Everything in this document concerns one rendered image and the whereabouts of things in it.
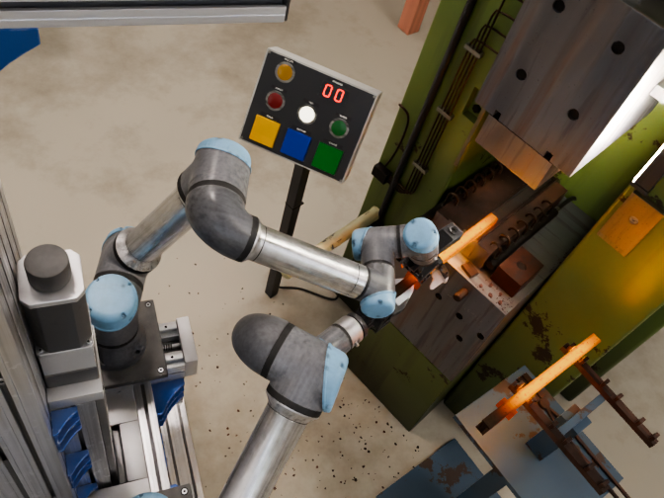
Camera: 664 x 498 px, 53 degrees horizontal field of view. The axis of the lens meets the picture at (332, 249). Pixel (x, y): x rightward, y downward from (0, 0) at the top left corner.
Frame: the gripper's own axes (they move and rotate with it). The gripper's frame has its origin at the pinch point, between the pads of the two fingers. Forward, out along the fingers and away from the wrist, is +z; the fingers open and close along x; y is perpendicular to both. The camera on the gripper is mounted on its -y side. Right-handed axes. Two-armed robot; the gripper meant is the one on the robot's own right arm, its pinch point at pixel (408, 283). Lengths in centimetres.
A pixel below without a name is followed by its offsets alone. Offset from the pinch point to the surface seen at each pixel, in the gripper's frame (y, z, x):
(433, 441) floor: 100, 28, 30
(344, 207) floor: 99, 80, -73
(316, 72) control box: -19, 17, -59
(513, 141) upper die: -34.3, 27.2, -3.3
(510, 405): 0.9, -5.0, 38.8
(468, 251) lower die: 6.1, 27.7, 2.0
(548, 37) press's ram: -62, 27, -8
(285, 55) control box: -20, 13, -68
